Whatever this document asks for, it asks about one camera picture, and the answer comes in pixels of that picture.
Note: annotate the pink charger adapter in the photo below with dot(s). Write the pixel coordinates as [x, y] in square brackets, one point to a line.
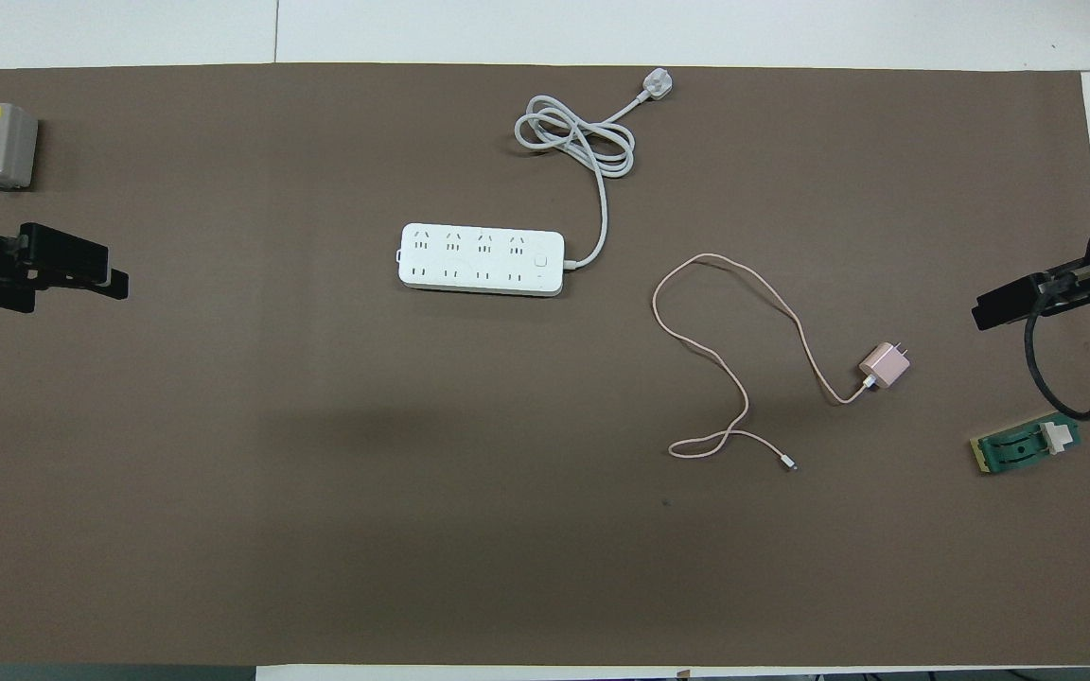
[883, 365]

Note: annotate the white power strip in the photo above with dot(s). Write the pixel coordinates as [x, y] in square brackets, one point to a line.
[479, 260]

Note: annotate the brown table mat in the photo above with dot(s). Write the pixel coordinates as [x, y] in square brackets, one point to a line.
[507, 520]

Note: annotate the green knife switch block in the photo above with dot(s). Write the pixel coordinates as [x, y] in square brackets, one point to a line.
[1018, 449]

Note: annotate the white wall plug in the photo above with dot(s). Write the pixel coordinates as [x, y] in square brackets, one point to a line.
[659, 85]

